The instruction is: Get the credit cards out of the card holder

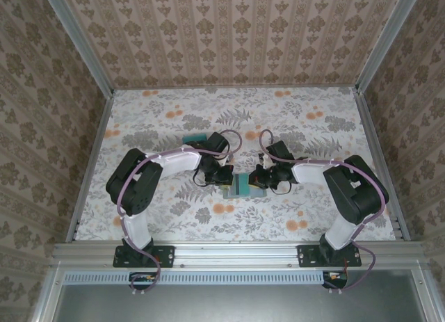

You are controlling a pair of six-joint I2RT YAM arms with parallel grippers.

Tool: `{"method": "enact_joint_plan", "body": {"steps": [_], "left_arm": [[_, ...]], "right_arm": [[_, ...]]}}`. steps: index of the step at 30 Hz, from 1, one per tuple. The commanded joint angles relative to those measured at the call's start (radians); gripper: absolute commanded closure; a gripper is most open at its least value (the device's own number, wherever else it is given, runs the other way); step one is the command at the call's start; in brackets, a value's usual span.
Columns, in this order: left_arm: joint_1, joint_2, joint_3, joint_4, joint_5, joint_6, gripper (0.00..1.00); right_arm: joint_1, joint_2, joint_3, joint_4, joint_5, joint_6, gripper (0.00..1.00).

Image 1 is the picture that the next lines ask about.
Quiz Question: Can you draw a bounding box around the green card holder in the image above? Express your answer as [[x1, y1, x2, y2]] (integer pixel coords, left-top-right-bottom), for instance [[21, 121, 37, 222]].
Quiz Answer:
[[222, 174, 268, 200]]

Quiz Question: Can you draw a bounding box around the clear acrylic card box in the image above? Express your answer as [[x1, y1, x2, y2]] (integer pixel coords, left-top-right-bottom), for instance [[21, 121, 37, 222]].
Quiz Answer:
[[181, 134, 210, 146]]

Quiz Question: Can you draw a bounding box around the floral table cover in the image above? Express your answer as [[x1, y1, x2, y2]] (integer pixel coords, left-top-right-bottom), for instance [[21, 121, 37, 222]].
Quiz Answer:
[[73, 86, 398, 243]]

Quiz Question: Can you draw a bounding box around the steel lower panel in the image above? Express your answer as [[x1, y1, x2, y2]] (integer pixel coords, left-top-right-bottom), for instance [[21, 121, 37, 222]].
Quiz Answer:
[[31, 266, 445, 322]]

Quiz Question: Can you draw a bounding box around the black connector box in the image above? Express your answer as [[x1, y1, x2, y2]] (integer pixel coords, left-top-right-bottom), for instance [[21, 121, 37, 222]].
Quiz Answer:
[[321, 270, 349, 290], [129, 271, 158, 291]]

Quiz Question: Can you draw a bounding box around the thin black right gripper cable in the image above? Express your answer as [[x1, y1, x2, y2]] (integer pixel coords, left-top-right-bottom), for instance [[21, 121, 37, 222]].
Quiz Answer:
[[272, 180, 294, 195]]

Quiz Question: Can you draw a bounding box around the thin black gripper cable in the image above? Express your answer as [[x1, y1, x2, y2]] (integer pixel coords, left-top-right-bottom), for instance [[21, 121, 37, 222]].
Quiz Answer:
[[272, 180, 294, 195], [191, 168, 210, 188]]

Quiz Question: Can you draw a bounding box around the thin black left gripper cable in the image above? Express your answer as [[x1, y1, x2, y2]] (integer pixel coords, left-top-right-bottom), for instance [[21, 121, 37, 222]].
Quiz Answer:
[[191, 168, 210, 188]]

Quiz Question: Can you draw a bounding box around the long aluminium base rail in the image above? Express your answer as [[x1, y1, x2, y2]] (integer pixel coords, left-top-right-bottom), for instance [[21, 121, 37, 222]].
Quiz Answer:
[[51, 241, 429, 269]]

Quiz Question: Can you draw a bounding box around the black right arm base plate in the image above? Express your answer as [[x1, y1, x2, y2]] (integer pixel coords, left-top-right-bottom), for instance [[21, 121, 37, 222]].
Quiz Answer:
[[298, 244, 362, 268]]

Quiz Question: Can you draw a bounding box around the grey slotted cable duct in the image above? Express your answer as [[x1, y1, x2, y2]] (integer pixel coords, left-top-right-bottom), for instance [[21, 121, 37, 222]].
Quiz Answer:
[[63, 270, 348, 285]]

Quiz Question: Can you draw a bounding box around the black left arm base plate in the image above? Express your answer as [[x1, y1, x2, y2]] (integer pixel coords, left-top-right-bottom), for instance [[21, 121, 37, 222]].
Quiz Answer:
[[113, 244, 176, 268]]

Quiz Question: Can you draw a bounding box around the aluminium side rail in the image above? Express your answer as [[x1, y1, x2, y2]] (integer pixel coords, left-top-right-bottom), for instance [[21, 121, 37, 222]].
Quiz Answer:
[[65, 90, 116, 243], [353, 87, 411, 241]]

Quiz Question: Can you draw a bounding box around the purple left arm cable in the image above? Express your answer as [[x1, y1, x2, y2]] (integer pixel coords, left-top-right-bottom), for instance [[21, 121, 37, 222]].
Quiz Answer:
[[117, 129, 243, 297]]

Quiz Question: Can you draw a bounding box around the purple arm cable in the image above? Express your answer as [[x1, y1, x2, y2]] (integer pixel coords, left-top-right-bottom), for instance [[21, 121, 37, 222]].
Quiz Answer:
[[117, 129, 243, 297], [259, 129, 389, 297]]

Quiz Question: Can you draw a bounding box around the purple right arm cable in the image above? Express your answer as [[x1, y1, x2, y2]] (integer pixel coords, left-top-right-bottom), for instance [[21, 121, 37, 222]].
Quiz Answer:
[[259, 129, 389, 297]]

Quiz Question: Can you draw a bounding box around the aluminium corner post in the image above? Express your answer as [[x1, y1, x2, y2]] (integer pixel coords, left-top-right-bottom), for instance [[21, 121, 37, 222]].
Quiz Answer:
[[354, 0, 428, 93], [39, 0, 116, 97]]

